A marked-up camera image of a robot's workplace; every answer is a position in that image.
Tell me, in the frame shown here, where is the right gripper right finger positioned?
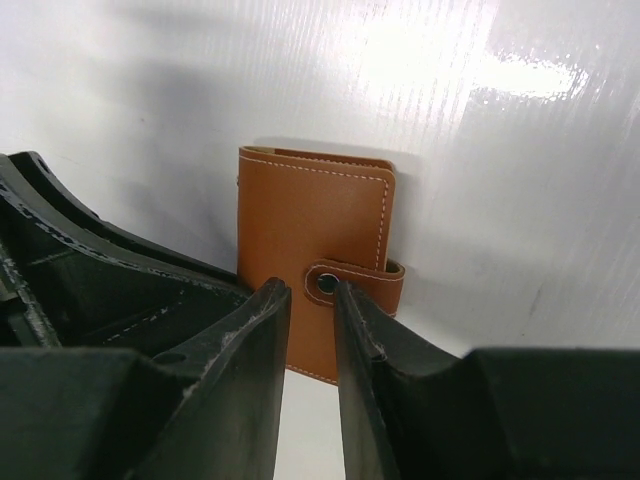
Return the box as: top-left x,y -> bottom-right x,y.
334,282 -> 639,479

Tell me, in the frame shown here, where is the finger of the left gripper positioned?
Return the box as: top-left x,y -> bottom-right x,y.
1,152 -> 250,348

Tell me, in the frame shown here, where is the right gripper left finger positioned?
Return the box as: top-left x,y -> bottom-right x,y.
1,278 -> 291,479

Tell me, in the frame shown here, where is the brown leather card holder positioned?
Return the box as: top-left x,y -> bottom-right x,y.
237,146 -> 405,384

